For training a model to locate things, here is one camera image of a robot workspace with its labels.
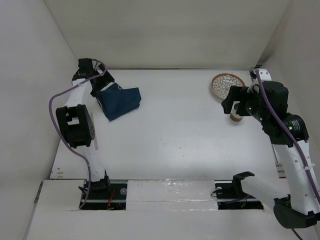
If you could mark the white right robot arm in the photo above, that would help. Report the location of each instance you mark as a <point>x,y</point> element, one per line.
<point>267,101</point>

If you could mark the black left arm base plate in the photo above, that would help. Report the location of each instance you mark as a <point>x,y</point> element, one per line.
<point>104,197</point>

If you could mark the white cup with cork base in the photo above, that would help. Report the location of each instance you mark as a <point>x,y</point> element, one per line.
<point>233,115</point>

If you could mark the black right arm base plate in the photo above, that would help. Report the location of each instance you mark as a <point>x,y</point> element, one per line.
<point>228,199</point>

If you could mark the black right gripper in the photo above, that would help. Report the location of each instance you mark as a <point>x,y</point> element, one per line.
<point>237,93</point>

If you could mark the pink handled fork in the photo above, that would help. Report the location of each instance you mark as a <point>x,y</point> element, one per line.
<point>95,141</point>

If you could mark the floral patterned ceramic bowl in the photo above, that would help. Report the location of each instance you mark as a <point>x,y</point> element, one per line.
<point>222,83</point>

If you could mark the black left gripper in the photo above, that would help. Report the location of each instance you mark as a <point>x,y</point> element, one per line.
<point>105,80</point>

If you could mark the dark blue cloth placemat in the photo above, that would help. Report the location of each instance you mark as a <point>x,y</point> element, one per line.
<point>116,101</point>

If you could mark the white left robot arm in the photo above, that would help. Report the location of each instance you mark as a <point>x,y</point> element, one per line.
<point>76,125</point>

